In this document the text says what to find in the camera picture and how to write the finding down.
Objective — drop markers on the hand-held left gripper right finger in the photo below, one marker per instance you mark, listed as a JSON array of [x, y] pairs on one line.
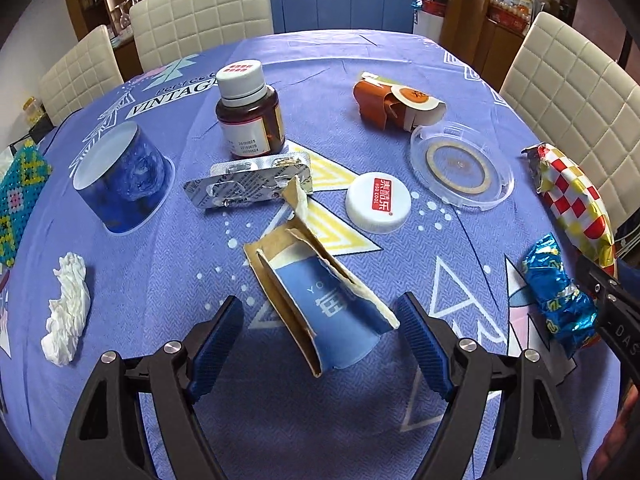
[[425, 355]]

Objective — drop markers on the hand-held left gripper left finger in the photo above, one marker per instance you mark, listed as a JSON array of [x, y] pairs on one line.
[[215, 350]]

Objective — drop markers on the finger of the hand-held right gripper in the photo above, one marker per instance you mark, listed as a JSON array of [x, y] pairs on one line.
[[595, 275]]

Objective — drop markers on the blue foil wrapper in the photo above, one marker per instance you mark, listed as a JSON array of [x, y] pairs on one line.
[[557, 295]]

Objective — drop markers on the torn blue paper cup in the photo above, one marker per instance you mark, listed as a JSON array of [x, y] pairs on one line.
[[330, 320]]

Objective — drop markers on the silver pill blister pack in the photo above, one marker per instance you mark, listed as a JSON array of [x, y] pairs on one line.
[[235, 195], [265, 165]]

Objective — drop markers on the clear round plastic lid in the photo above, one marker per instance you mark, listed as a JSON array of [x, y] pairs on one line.
[[462, 165]]

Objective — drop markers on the red white checkered wrapper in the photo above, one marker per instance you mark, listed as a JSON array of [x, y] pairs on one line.
[[575, 200]]

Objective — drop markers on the crumpled white tissue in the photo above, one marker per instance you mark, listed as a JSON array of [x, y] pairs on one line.
[[67, 310]]

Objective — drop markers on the white plastic bottle cap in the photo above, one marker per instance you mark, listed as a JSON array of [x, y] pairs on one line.
[[377, 202]]

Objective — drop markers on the tall cream quilted chair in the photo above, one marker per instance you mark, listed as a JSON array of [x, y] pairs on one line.
[[575, 85]]

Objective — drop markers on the blue swirl print paper cup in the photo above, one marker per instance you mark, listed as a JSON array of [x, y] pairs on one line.
[[125, 180]]

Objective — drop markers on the brown medicine bottle white cap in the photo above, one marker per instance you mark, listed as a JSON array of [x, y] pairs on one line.
[[245, 110]]

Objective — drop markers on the colourful beaded tissue box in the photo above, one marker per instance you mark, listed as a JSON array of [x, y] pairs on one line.
[[22, 200]]

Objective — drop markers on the crushed orange paper cup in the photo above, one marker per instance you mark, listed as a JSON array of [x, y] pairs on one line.
[[380, 102]]

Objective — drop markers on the black box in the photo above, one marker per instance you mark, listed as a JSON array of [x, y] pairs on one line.
[[42, 132]]

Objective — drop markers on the wooden storage shelf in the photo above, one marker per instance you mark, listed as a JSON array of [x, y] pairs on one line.
[[505, 10]]

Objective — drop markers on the purple printed tablecloth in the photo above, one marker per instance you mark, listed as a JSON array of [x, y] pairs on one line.
[[320, 75]]

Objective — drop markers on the yellow jar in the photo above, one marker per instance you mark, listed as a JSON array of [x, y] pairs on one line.
[[32, 112]]

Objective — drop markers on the white bin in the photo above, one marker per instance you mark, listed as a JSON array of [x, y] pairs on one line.
[[430, 22]]

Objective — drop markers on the small cream quilted chair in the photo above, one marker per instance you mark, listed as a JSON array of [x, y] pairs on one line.
[[80, 75]]

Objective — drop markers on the wide cream quilted chair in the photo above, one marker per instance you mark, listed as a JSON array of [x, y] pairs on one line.
[[200, 15]]

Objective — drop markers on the blue kitchen cabinets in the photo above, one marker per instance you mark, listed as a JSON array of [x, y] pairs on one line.
[[345, 10]]

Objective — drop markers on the wooden glass display cabinet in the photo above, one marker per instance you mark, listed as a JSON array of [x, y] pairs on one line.
[[95, 5]]

